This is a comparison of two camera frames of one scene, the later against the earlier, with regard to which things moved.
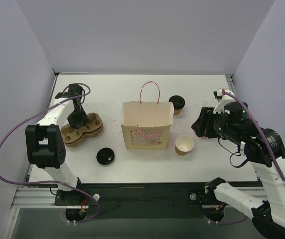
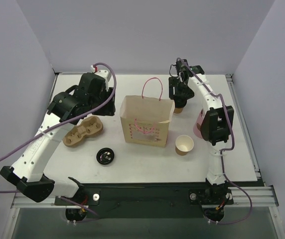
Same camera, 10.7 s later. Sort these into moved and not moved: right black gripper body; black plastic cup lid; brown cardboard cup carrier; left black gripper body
Moved: right black gripper body; left black gripper body
Not moved: brown cardboard cup carrier; black plastic cup lid
